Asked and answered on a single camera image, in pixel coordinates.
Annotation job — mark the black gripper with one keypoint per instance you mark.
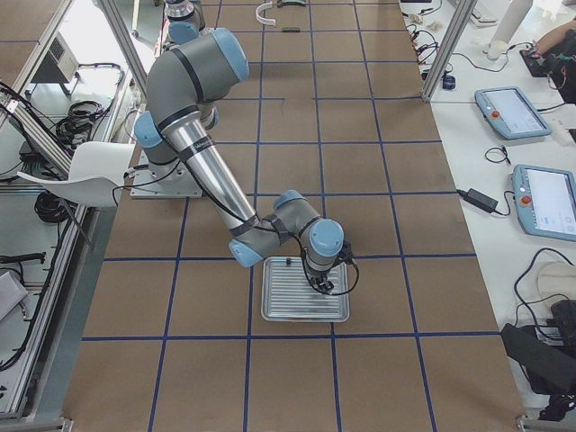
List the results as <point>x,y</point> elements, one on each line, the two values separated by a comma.
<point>320,279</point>

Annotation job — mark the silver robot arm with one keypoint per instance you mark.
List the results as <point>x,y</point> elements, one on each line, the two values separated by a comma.
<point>186,20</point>
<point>179,83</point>

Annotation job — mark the silver metal tray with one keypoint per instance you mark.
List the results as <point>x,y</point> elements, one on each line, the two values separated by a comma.
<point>287,295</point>

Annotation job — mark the black power adapter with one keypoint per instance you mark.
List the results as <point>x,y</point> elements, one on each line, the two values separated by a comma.
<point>478,199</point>

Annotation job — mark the lower blue teach pendant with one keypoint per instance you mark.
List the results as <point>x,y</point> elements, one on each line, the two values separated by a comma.
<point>545,201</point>

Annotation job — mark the blue teach pendant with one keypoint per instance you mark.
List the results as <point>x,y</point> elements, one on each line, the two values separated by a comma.
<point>545,201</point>
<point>508,111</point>

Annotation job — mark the upper blue teach pendant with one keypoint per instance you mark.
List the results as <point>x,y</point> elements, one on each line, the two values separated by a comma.
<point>508,111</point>

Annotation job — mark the white curved plastic part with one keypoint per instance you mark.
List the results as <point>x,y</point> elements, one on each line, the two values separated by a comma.
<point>261,16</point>

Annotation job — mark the dark green brake shoe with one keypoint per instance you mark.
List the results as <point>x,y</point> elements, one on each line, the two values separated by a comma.
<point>284,3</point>

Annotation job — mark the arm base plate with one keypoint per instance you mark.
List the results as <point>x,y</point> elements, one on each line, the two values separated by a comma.
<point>164,176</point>

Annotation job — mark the aluminium frame post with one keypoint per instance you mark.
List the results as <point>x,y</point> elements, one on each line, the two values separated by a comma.
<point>452,35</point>

